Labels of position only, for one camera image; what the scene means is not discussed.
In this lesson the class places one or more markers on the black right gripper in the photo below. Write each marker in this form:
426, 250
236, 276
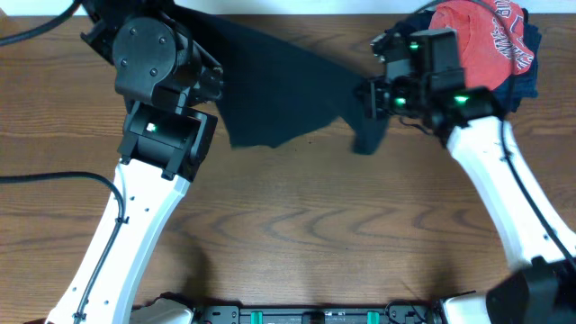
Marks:
372, 96

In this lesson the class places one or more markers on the black polo shirt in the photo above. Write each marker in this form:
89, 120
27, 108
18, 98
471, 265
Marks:
267, 90

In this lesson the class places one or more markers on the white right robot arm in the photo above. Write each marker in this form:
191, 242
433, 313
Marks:
538, 245

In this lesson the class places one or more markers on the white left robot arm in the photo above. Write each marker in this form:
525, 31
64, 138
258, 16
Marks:
160, 154

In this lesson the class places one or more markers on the orange printed t-shirt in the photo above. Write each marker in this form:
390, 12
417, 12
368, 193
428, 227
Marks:
491, 43

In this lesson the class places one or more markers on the navy blue folded garment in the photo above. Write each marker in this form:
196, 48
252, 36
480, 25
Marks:
516, 87

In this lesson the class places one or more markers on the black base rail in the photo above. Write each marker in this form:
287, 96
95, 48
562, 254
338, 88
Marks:
395, 312

